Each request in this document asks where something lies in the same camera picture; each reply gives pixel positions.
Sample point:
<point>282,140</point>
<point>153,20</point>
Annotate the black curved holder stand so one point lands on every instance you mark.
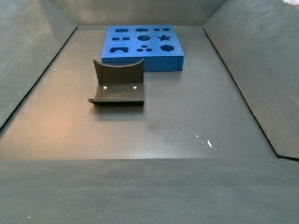
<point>121,83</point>

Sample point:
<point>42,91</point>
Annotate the blue shape sorter board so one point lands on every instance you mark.
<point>151,43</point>

